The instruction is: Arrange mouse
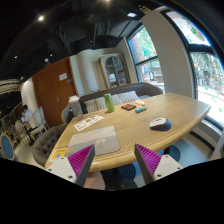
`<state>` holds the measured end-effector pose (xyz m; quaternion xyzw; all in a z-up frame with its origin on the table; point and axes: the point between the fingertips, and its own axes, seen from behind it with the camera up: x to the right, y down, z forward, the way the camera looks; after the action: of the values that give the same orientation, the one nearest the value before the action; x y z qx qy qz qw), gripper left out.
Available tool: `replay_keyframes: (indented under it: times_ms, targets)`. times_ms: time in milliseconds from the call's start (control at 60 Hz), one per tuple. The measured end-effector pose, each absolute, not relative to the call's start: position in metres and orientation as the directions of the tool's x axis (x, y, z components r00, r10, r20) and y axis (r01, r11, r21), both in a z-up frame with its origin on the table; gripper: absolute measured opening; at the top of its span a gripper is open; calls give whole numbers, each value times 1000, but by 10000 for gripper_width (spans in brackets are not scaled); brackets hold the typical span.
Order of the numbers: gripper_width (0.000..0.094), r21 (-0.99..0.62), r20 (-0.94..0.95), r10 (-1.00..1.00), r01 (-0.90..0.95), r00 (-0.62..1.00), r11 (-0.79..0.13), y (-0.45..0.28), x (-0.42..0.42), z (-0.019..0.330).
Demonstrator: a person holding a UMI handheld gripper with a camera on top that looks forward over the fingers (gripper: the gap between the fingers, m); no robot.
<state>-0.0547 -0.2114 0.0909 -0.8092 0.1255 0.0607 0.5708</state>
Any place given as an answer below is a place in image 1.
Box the orange wooden door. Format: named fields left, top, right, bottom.
left=32, top=58, right=77, bottom=127

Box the teal small gadget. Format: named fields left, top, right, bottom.
left=135, top=106, right=147, bottom=114

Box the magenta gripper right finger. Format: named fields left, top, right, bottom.
left=134, top=143, right=184, bottom=185

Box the green tumbler bottle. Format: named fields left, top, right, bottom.
left=104, top=94, right=115, bottom=112

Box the grey mouse pad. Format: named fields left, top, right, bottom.
left=65, top=126, right=120, bottom=156

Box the arched glass display cabinet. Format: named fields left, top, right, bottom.
left=98, top=53, right=130, bottom=89

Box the white small object on table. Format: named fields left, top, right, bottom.
left=135, top=100, right=145, bottom=106

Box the clear plastic cup with lid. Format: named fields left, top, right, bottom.
left=69, top=95, right=83, bottom=120

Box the grey striped bench sofa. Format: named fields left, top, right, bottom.
left=60, top=82, right=165, bottom=125

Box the black and red card box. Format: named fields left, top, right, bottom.
left=121, top=104, right=136, bottom=111

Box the seated person in white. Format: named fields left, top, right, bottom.
left=22, top=105, right=37, bottom=131

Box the blue round-back chair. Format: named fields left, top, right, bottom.
left=0, top=134, right=15, bottom=160

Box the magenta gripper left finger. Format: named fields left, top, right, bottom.
left=46, top=144, right=96, bottom=188

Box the grey tufted armchair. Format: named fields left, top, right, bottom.
left=32, top=124, right=66, bottom=166

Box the white paper menu sheet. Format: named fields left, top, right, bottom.
left=74, top=115, right=103, bottom=131

